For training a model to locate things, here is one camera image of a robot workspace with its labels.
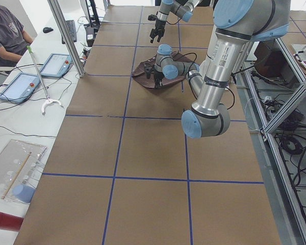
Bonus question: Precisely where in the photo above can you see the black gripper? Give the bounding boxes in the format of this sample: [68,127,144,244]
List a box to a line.
[150,19,166,43]
[154,70,165,89]

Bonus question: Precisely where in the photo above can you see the brown t-shirt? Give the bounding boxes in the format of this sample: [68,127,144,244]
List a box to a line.
[132,55,187,89]

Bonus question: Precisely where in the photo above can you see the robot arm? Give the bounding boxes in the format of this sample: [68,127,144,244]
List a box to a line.
[148,0,201,43]
[148,1,291,138]

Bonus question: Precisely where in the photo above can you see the black keyboard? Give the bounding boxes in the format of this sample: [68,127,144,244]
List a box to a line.
[65,20,77,42]

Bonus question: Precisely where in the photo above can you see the far teach pendant tablet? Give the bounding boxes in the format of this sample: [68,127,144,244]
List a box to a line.
[40,53,72,78]

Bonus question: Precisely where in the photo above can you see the teach pendant tablet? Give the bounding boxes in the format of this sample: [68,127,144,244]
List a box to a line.
[40,53,72,78]
[0,72,40,104]

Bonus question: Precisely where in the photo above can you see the black computer mouse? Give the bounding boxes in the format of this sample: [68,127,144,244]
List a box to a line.
[42,27,54,33]

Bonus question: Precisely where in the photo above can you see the white reacher grabber tool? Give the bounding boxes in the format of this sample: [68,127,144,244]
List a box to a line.
[26,45,64,115]

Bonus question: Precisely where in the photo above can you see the near teach pendant tablet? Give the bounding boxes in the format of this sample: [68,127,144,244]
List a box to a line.
[0,72,40,104]

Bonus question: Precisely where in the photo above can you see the seated person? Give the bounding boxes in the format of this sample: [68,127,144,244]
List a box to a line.
[0,5,33,67]

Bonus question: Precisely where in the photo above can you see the clear plastic bag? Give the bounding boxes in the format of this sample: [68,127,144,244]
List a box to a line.
[0,139,47,204]

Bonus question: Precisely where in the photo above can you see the blue plastic cup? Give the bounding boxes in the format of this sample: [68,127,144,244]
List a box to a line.
[12,184,36,203]

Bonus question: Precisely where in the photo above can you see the red cylinder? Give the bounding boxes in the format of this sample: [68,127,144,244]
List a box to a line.
[0,212,23,232]

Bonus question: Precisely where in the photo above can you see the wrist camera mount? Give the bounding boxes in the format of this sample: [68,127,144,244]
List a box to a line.
[144,63,155,79]
[147,14,157,21]

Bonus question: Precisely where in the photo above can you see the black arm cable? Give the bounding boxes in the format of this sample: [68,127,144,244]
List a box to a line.
[165,0,189,26]
[177,52,237,110]

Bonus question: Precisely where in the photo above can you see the aluminium profile post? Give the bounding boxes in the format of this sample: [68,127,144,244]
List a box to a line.
[48,0,85,78]

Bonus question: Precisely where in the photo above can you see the aluminium frame rack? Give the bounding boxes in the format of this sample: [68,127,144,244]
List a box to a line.
[233,33,306,244]

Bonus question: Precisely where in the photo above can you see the floor cable bundle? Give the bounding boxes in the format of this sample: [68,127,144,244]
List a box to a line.
[260,94,306,194]

